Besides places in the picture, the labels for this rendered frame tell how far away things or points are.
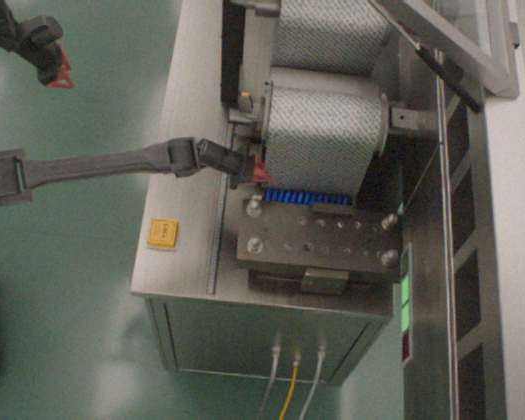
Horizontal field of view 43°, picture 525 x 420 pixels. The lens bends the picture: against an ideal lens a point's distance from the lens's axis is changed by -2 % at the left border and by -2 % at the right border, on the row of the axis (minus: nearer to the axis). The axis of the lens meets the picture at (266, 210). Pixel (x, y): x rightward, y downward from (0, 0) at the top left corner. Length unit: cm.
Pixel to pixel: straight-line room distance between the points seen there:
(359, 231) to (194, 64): 74
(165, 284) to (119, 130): 141
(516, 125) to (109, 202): 202
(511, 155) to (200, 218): 93
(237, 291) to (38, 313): 118
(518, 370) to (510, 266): 15
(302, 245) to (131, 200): 134
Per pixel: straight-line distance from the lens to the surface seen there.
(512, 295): 99
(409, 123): 153
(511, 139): 112
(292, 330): 190
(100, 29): 340
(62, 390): 262
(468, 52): 107
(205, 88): 201
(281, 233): 164
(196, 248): 175
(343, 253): 164
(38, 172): 144
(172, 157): 153
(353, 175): 162
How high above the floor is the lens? 251
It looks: 63 degrees down
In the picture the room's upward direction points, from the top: 9 degrees clockwise
